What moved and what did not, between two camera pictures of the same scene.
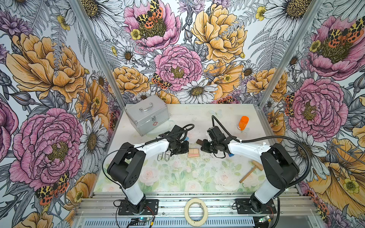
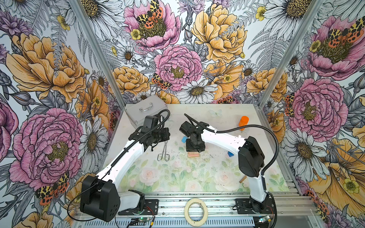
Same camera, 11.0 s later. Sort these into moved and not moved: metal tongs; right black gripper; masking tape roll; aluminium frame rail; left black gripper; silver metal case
Moved: right black gripper; left black gripper
Not moved: silver metal case; masking tape roll; aluminium frame rail; metal tongs
